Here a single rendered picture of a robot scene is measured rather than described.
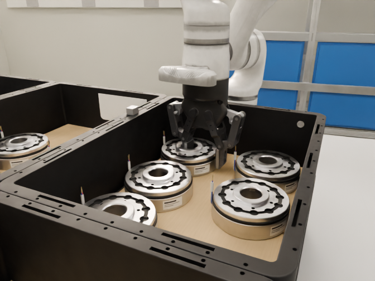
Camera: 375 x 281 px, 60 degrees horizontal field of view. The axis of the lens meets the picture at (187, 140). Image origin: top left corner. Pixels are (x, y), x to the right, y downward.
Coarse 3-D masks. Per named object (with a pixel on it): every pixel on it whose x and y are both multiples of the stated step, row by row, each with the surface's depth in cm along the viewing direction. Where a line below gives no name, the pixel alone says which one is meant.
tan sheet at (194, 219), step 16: (160, 160) 61; (208, 176) 55; (224, 176) 55; (208, 192) 50; (192, 208) 47; (208, 208) 47; (160, 224) 43; (176, 224) 43; (192, 224) 43; (208, 224) 43; (208, 240) 40; (224, 240) 40; (240, 240) 40; (256, 240) 40; (272, 240) 40; (256, 256) 38; (272, 256) 38
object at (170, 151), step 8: (168, 144) 60; (208, 144) 60; (168, 152) 57; (176, 152) 57; (200, 152) 57; (208, 152) 57; (176, 160) 54; (184, 160) 54; (192, 160) 54; (200, 160) 54
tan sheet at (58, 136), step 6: (66, 126) 78; (72, 126) 78; (78, 126) 78; (48, 132) 74; (54, 132) 74; (60, 132) 74; (66, 132) 74; (72, 132) 74; (78, 132) 74; (84, 132) 74; (48, 138) 71; (54, 138) 71; (60, 138) 71; (66, 138) 71; (72, 138) 71; (54, 144) 68
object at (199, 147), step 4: (176, 144) 58; (180, 144) 58; (196, 144) 59; (200, 144) 58; (176, 148) 58; (180, 148) 57; (184, 148) 57; (192, 148) 57; (196, 148) 57; (200, 148) 57; (184, 152) 56; (188, 152) 56; (192, 152) 56; (196, 152) 56
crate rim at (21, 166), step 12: (60, 84) 76; (72, 84) 75; (12, 96) 65; (156, 96) 66; (96, 132) 47; (60, 144) 43; (72, 144) 43; (36, 156) 39; (48, 156) 39; (12, 168) 36; (24, 168) 36; (0, 180) 34
